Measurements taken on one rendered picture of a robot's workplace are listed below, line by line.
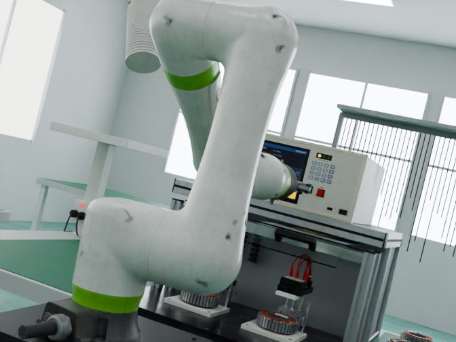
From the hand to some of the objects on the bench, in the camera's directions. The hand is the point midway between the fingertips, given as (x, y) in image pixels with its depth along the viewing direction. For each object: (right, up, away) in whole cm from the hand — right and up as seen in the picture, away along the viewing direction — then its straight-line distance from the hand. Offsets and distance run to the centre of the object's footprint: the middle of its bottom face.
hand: (300, 187), depth 187 cm
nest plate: (-30, -35, +5) cm, 46 cm away
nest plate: (-8, -40, -4) cm, 41 cm away
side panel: (+24, -51, +25) cm, 62 cm away
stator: (-8, -39, -4) cm, 40 cm away
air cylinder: (-3, -42, +9) cm, 43 cm away
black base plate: (-19, -40, +2) cm, 44 cm away
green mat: (-69, -28, +45) cm, 87 cm away
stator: (-29, -34, +4) cm, 45 cm away
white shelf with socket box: (-80, -25, +88) cm, 121 cm away
